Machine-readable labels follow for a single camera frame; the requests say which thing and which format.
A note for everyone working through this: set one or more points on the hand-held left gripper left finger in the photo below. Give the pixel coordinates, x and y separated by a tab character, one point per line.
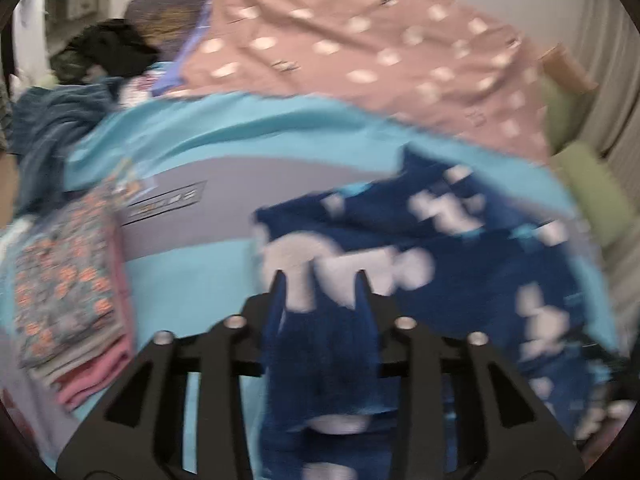
272	302

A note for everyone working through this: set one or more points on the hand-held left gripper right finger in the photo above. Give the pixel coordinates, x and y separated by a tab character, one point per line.
365	302

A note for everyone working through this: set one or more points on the navy fleece garment white print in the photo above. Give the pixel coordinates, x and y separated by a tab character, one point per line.
475	280

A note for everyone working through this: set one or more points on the pink folded cloth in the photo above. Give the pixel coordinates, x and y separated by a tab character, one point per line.
95	375

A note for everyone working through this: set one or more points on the grey floral folded cloth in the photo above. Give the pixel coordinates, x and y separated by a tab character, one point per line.
65	280

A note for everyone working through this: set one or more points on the pink white-dotted bed sheet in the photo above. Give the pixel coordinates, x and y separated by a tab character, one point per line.
350	50

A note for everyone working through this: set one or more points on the green pillow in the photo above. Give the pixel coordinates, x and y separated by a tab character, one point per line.
595	190

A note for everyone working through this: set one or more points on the dark teal knit cloth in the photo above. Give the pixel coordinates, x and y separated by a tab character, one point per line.
55	125

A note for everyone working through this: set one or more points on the black cloth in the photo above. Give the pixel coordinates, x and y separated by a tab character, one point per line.
115	45

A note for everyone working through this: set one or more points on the dark worn printed cloth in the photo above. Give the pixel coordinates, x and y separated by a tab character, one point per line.
165	15

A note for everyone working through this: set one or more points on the brown cardboard box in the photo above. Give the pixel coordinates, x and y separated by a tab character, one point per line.
567	65

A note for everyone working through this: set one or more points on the beige curtain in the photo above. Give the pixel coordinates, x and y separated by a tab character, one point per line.
612	70

